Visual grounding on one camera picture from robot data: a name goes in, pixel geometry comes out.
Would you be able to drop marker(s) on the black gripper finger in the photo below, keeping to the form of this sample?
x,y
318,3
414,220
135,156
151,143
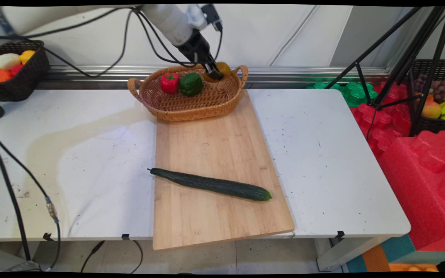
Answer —
x,y
218,73
208,70

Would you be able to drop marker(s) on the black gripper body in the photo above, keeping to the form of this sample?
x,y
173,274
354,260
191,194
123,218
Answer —
x,y
197,48

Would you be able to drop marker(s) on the yellow bell pepper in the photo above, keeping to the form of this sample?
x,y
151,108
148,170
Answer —
x,y
226,69

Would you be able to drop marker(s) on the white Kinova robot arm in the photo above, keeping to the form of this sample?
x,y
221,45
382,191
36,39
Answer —
x,y
164,19

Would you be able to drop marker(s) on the green bell pepper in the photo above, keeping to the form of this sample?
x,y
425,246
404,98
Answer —
x,y
191,84

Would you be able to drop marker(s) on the red bell pepper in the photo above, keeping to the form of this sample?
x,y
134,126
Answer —
x,y
169,83

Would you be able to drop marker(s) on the bamboo wooden cutting board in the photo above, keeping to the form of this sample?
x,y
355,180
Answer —
x,y
214,146

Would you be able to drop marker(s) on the long dark green cucumber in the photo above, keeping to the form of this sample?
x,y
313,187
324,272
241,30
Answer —
x,y
214,185

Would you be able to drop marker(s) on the green foam mat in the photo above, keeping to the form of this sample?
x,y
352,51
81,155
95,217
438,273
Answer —
x,y
355,94

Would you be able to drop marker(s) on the small yellow fruit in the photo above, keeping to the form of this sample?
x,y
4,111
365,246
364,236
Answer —
x,y
27,56

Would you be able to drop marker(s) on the red foam mat pile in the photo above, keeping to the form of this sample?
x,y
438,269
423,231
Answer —
x,y
381,123

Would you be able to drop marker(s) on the black woven basket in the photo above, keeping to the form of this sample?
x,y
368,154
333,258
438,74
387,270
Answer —
x,y
21,85

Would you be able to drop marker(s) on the small red fruit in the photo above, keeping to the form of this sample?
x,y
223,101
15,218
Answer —
x,y
16,70

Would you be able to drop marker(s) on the black table edge clip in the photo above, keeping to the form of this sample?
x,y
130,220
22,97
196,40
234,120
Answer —
x,y
125,236
47,236
340,234

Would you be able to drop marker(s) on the pale white melon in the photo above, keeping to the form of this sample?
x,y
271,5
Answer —
x,y
4,61

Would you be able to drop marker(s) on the black tripod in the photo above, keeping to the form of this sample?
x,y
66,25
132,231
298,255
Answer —
x,y
411,50

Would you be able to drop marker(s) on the yellow red mango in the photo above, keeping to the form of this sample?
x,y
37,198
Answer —
x,y
432,110

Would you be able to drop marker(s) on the white table leg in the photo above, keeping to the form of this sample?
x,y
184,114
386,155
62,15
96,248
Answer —
x,y
342,255

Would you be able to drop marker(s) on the purple grape bunch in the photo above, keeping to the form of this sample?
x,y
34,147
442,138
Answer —
x,y
440,88

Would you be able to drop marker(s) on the black woven fruit crate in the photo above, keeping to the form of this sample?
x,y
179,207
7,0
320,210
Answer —
x,y
435,126

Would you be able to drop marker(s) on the large red foam block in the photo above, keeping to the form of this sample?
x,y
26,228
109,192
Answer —
x,y
419,185

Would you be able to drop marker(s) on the teal and orange floor mat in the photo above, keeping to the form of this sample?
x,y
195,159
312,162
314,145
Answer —
x,y
396,251

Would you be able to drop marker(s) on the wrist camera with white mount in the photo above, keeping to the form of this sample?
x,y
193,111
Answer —
x,y
211,14

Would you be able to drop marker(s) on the aluminium wall rail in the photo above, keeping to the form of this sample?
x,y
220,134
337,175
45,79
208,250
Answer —
x,y
303,75

